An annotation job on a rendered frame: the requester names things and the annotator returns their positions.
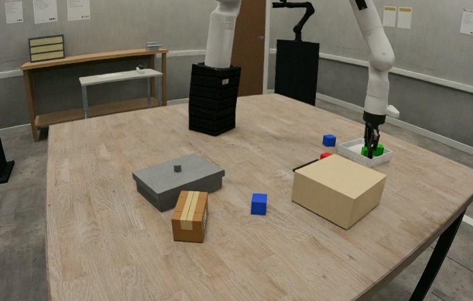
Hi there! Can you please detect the blue block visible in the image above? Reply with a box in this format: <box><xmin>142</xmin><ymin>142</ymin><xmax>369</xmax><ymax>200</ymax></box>
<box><xmin>251</xmin><ymin>193</ymin><xmax>268</xmax><ymax>215</ymax></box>
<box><xmin>322</xmin><ymin>134</ymin><xmax>337</xmax><ymax>147</ymax></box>

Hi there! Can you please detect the brown cardboard box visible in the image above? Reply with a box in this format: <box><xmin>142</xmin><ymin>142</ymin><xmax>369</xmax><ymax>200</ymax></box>
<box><xmin>171</xmin><ymin>191</ymin><xmax>208</xmax><ymax>243</ymax></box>

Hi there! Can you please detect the red block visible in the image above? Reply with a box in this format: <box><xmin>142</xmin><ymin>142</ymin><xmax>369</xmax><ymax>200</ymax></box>
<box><xmin>320</xmin><ymin>152</ymin><xmax>332</xmax><ymax>160</ymax></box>

